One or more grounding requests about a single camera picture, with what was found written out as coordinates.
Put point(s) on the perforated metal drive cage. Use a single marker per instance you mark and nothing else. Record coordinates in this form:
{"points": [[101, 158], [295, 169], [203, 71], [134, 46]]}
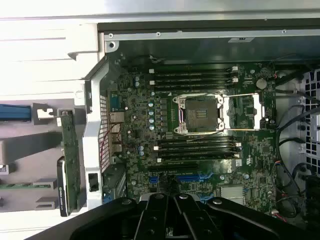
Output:
{"points": [[312, 140]]}

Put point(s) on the green RAM stick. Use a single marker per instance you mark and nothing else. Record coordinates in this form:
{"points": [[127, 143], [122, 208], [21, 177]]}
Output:
{"points": [[200, 143], [15, 186]]}

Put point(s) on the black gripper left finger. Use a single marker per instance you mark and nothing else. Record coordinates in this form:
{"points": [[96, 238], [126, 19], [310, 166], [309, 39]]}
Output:
{"points": [[150, 220]]}

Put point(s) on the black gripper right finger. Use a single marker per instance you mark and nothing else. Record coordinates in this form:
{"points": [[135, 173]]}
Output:
{"points": [[192, 220]]}

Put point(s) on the silver chipset heat sink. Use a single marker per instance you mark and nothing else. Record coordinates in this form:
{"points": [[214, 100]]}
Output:
{"points": [[231, 193]]}

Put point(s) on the black case fan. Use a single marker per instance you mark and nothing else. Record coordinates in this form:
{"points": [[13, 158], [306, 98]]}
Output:
{"points": [[312, 187]]}

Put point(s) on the grey parts rack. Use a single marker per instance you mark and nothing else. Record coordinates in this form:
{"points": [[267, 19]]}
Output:
{"points": [[30, 147]]}

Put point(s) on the black expansion slot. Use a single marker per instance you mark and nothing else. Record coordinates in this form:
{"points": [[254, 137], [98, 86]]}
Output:
{"points": [[172, 166]]}

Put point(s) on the CPU socket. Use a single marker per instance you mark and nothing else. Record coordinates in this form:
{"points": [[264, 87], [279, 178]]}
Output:
{"points": [[197, 112]]}

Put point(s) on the round coin battery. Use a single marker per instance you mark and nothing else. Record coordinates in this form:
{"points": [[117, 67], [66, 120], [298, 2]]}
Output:
{"points": [[261, 83]]}

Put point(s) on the thin locking lever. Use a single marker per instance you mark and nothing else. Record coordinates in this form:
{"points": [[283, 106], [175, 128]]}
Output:
{"points": [[242, 129], [242, 94]]}

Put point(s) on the green motherboard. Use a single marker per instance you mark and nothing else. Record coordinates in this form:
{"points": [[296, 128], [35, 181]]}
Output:
{"points": [[140, 112]]}

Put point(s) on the open grey PC case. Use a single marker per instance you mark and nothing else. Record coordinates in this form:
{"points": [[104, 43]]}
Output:
{"points": [[175, 47]]}

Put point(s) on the blue expansion slot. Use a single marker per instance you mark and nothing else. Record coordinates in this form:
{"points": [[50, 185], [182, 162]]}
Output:
{"points": [[206, 197], [187, 179]]}

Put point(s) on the black RAM slot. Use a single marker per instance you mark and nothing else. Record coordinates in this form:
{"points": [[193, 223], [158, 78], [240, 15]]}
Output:
{"points": [[190, 82], [197, 152], [197, 157], [190, 70], [197, 148], [190, 75], [190, 86]]}

